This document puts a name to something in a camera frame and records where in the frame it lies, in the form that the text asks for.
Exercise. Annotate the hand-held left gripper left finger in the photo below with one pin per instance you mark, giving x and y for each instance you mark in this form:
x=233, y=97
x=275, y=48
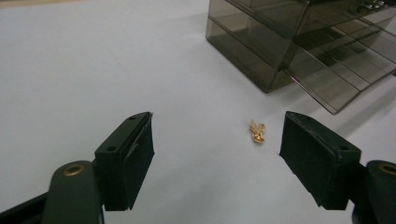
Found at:
x=124, y=161

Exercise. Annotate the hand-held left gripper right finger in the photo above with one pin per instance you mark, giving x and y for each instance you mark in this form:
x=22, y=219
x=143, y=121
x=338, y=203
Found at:
x=317, y=161

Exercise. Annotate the small gold earring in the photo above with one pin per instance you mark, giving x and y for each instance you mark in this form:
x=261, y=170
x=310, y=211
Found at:
x=257, y=132

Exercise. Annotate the smoky transparent acrylic drawer box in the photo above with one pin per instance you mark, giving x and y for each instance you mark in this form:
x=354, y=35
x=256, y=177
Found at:
x=299, y=46

